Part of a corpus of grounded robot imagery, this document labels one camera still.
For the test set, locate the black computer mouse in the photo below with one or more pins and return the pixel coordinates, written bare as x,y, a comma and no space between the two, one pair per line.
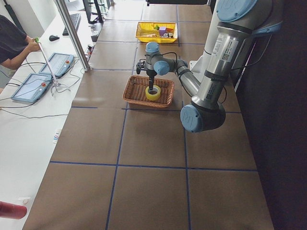
53,38

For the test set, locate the yellow tape roll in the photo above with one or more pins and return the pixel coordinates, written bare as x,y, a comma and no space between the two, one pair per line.
153,94

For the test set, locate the lower teach pendant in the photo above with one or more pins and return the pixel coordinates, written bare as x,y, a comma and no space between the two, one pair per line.
33,88

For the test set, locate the black monitor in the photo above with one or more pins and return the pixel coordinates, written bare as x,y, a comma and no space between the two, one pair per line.
94,10

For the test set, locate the long metal grabber stick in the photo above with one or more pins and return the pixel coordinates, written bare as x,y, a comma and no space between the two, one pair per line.
56,84

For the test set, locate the yellow wicker basket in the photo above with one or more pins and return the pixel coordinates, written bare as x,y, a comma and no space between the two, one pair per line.
148,28

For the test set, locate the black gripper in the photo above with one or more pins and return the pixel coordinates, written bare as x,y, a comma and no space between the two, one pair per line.
150,75

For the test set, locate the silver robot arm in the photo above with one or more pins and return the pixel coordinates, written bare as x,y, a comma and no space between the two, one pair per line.
232,23

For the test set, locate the teach pendant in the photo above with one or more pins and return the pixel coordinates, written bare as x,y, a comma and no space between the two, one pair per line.
60,63
33,88

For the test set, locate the toy carrot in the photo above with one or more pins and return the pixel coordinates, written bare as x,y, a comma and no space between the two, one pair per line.
156,27

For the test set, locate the red cylinder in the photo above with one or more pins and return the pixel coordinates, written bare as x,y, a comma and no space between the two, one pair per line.
12,211

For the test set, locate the upper teach pendant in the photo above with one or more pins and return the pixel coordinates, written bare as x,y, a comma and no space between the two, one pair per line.
60,63

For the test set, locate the purple foam block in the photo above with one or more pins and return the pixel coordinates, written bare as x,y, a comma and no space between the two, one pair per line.
162,30

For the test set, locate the black keyboard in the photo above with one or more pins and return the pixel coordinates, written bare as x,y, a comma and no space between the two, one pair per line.
75,19

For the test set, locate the aluminium frame post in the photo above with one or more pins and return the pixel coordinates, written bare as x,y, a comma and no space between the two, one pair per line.
64,13

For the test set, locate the brown wicker basket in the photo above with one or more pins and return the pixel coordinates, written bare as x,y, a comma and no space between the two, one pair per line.
135,91

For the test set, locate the seated person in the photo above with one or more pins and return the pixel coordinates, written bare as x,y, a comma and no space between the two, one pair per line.
15,45

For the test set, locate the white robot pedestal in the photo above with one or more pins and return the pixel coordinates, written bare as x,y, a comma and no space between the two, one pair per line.
201,64

